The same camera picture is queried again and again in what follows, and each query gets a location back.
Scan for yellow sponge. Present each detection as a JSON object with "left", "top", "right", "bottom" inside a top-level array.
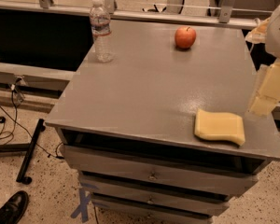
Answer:
[{"left": 194, "top": 109, "right": 245, "bottom": 146}]

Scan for top grey drawer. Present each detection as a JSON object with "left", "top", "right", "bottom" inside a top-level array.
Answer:
[{"left": 60, "top": 145, "right": 258, "bottom": 196}]

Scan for metal railing frame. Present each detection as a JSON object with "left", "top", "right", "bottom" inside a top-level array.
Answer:
[{"left": 0, "top": 0, "right": 280, "bottom": 29}]

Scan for red apple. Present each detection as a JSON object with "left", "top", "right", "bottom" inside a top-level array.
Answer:
[{"left": 175, "top": 26, "right": 196, "bottom": 49}]

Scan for black cable on floor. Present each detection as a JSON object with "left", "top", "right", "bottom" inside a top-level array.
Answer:
[{"left": 0, "top": 77, "right": 64, "bottom": 160}]

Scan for black metal stand leg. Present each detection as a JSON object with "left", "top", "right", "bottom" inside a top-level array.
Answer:
[{"left": 0, "top": 119, "right": 45, "bottom": 185}]

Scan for bottom grey drawer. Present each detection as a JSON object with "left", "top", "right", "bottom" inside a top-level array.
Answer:
[{"left": 91, "top": 196, "right": 214, "bottom": 224}]

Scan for grey drawer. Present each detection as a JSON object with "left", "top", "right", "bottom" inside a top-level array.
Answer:
[
  {"left": 78, "top": 175, "right": 231, "bottom": 217},
  {"left": 60, "top": 145, "right": 258, "bottom": 196},
  {"left": 91, "top": 196, "right": 214, "bottom": 224}
]

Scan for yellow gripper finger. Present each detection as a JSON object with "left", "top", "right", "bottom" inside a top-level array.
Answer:
[
  {"left": 245, "top": 18, "right": 270, "bottom": 44},
  {"left": 248, "top": 59, "right": 280, "bottom": 117}
]

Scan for middle grey drawer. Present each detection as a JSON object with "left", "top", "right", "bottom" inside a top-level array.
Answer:
[{"left": 78, "top": 175, "right": 231, "bottom": 217}]

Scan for grey drawer cabinet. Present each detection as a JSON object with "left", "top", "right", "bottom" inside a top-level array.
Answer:
[{"left": 45, "top": 19, "right": 280, "bottom": 224}]

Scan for blue tape cross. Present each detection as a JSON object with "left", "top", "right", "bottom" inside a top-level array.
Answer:
[{"left": 70, "top": 188, "right": 91, "bottom": 224}]

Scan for black leather shoe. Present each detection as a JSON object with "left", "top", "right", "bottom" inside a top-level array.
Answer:
[{"left": 0, "top": 190, "right": 29, "bottom": 224}]

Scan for clear plastic water bottle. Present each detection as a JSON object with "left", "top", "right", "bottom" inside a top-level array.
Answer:
[{"left": 90, "top": 0, "right": 113, "bottom": 63}]

